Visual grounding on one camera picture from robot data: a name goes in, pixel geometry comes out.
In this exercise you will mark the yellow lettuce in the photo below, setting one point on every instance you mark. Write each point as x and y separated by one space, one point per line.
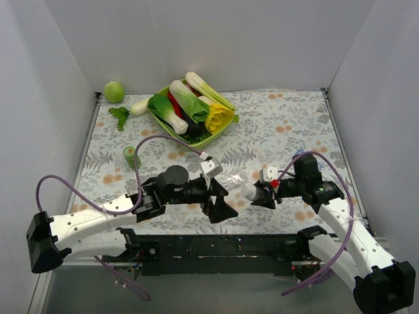
219 117

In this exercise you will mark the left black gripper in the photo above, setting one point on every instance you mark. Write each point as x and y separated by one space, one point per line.
211 197

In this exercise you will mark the white green leek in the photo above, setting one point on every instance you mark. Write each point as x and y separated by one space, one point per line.
196 82

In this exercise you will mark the blue pill organizer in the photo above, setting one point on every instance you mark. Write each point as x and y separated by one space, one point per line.
319 163

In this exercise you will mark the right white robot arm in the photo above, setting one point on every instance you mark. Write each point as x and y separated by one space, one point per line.
379 283

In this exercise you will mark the floral table mat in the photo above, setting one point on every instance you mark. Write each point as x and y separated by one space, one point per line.
272 126

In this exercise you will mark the green bok choy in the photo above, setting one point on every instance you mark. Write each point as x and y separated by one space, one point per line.
162 107

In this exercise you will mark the clear pill organizer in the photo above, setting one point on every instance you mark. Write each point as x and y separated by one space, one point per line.
235 181

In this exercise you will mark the napa cabbage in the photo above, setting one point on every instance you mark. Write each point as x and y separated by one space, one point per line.
195 109

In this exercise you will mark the green round cabbage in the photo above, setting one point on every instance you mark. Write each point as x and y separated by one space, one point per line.
113 92

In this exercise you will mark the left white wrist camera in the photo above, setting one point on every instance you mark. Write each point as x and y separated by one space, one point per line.
211 168

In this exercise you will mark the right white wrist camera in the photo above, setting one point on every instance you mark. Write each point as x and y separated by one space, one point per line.
268 177

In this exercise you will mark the green cylindrical bottle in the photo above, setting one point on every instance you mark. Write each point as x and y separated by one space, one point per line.
132 159

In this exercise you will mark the dark purple eggplant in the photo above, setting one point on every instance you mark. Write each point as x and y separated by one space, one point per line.
194 129

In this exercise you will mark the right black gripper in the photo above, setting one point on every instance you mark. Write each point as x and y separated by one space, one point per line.
273 193

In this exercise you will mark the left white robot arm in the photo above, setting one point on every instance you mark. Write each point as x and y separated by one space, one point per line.
51 240

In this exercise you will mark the white cap pill bottle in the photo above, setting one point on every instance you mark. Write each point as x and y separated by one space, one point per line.
254 193

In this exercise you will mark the green plastic tray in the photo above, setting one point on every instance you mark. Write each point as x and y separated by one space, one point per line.
196 142

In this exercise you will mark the white radish with leaves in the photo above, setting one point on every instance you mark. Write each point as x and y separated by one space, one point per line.
122 113

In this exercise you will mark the red chili pepper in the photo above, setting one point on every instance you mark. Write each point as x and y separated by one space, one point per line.
175 105

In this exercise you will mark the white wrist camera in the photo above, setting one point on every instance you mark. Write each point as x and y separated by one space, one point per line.
268 177
211 168

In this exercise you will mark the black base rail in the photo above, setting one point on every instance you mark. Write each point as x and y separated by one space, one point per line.
279 255

